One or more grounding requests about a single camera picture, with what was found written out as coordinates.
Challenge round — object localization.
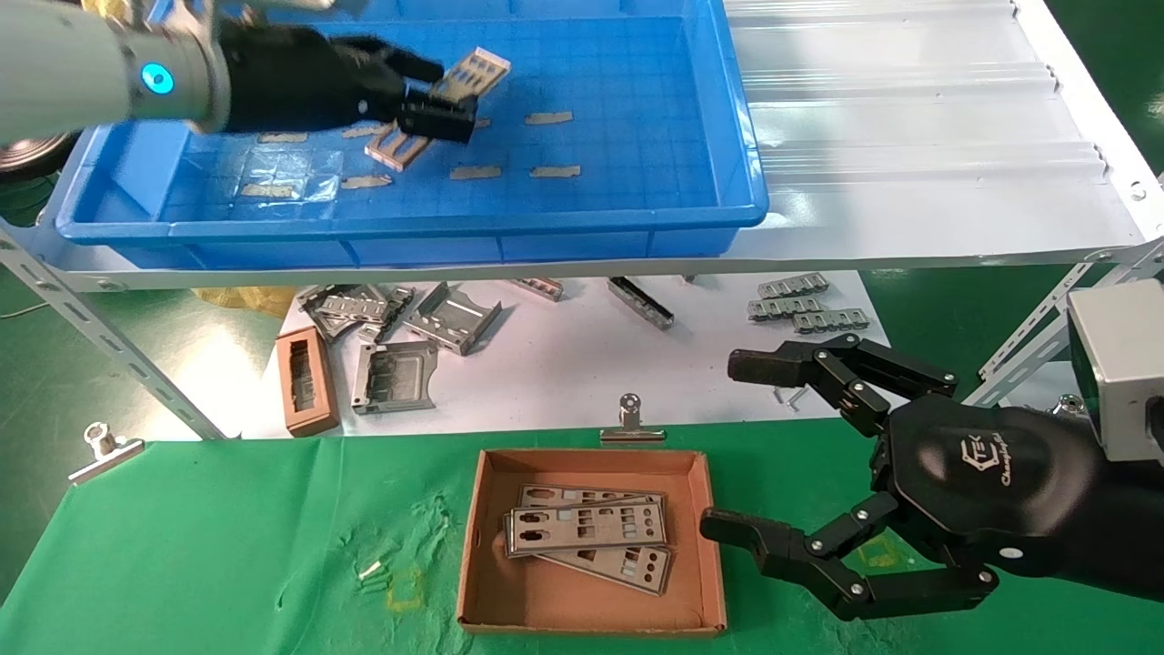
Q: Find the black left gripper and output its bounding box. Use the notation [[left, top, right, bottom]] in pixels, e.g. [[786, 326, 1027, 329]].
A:
[[218, 23, 480, 145]]

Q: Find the white metal shelf board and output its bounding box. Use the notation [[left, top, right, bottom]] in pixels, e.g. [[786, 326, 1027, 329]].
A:
[[27, 0, 1164, 294]]

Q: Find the perforated white shelf post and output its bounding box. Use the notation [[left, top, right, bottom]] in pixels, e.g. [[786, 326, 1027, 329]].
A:
[[962, 238, 1164, 408], [0, 227, 228, 440]]

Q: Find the silver square metal bracket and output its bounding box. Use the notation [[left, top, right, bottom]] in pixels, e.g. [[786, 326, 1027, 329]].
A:
[[350, 340, 440, 416]]

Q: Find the grey slotted metal plate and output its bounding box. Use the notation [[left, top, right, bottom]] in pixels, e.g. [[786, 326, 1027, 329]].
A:
[[298, 284, 394, 344]]

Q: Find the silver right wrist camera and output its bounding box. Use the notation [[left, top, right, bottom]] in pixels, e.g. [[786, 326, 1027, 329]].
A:
[[1066, 280, 1164, 465]]

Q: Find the silver I/O shield plate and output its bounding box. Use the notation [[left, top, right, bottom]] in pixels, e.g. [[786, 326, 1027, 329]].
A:
[[366, 47, 512, 172], [517, 484, 666, 510], [543, 544, 674, 598], [502, 497, 668, 559]]

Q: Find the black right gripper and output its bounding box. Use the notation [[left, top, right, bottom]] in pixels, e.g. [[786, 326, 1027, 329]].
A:
[[698, 333, 1164, 622]]

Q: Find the brown rectangular frame box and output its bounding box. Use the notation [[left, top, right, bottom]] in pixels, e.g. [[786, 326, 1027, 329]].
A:
[[275, 327, 341, 438]]

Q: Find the brown cardboard box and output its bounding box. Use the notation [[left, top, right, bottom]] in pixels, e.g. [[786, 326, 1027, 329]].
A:
[[457, 448, 728, 635]]

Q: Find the small slotted metal piece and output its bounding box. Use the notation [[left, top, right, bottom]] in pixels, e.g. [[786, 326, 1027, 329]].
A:
[[359, 286, 416, 345]]

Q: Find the silver slotted metal strip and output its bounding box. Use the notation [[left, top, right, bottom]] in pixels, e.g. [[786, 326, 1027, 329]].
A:
[[757, 272, 829, 299], [747, 296, 824, 322], [790, 308, 866, 335]]

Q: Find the silver bent metal bracket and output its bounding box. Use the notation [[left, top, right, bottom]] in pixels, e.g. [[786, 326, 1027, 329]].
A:
[[403, 281, 503, 357]]

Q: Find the blue plastic tray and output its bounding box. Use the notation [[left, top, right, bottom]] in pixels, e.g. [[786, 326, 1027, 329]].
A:
[[55, 0, 769, 269]]

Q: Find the black round disc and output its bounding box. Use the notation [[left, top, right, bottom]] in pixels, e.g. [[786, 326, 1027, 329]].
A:
[[0, 132, 78, 180]]

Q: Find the dark metal bar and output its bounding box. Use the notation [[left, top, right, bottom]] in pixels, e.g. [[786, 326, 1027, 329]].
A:
[[606, 277, 675, 331]]

